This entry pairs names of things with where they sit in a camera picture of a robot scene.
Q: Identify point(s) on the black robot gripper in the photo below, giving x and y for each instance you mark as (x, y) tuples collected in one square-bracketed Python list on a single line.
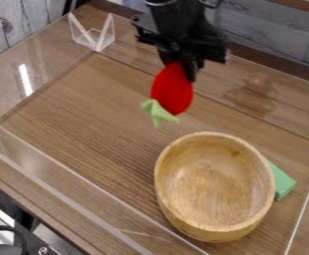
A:
[(177, 28)]

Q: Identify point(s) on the red felt fruit green leaf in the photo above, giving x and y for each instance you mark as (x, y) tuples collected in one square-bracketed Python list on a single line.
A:
[(172, 95)]

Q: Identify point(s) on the round wooden bowl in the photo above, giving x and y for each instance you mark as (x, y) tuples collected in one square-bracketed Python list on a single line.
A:
[(215, 186)]

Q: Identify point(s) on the green sponge block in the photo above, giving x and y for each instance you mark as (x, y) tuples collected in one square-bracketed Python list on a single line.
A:
[(280, 181)]

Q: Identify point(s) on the black table clamp bracket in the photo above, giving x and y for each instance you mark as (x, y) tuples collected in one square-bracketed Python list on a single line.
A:
[(37, 246)]

